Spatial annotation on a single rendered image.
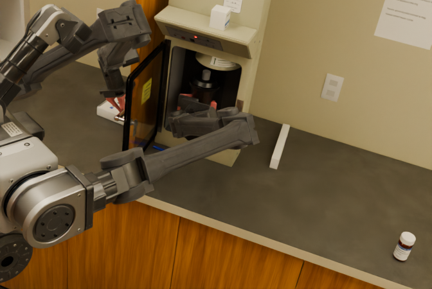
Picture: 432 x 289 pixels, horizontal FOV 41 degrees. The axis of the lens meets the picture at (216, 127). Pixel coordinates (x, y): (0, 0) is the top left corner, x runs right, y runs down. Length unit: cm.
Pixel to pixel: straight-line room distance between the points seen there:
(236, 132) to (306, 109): 108
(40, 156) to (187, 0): 92
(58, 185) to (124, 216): 101
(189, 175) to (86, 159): 38
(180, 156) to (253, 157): 96
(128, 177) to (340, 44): 129
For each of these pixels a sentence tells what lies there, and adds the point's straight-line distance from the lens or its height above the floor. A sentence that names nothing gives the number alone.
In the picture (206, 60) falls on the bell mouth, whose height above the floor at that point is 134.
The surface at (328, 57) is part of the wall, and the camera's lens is 238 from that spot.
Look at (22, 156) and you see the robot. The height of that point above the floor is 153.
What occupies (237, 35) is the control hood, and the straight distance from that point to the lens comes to 186.
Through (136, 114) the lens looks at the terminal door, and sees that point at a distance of 195.
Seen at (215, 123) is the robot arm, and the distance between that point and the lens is 160.
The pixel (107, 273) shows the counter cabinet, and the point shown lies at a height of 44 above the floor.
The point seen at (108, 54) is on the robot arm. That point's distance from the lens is 173.
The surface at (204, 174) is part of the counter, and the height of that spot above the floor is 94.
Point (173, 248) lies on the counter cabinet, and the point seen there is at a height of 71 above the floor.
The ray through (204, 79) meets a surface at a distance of 207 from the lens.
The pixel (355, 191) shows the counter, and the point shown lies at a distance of 227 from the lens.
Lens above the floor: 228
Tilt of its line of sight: 34 degrees down
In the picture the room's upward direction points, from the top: 10 degrees clockwise
